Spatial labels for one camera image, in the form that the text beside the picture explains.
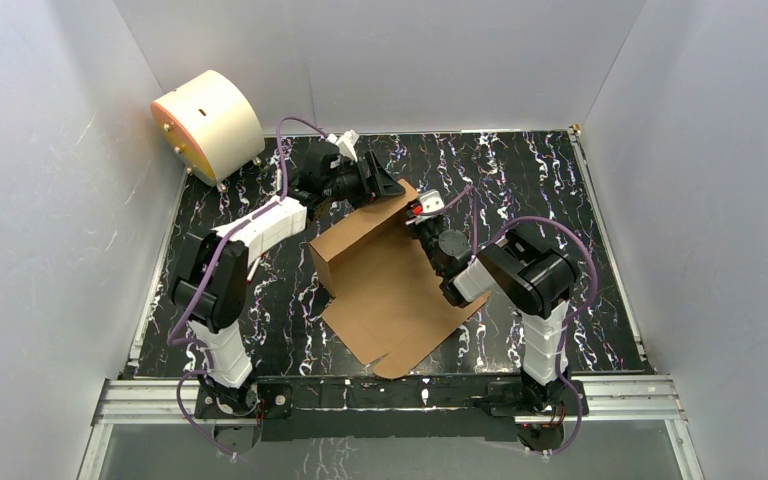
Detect brown cardboard box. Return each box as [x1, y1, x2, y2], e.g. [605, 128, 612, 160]
[309, 180, 489, 379]

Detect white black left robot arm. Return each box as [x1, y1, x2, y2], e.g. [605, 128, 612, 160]
[167, 140, 406, 416]

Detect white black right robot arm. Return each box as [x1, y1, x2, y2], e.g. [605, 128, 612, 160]
[406, 206, 580, 414]

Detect cream cylindrical drum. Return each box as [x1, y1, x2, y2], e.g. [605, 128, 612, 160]
[150, 70, 265, 187]

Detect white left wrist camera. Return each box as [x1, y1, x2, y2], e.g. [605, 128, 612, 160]
[326, 129, 359, 162]

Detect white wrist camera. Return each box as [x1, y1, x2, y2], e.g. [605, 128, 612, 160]
[326, 129, 359, 162]
[407, 189, 445, 222]

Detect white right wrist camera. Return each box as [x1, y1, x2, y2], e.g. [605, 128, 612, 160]
[407, 189, 445, 222]

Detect aluminium table edge rail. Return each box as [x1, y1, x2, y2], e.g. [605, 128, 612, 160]
[567, 124, 648, 364]

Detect aluminium front frame rail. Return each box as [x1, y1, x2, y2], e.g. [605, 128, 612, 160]
[93, 374, 686, 426]

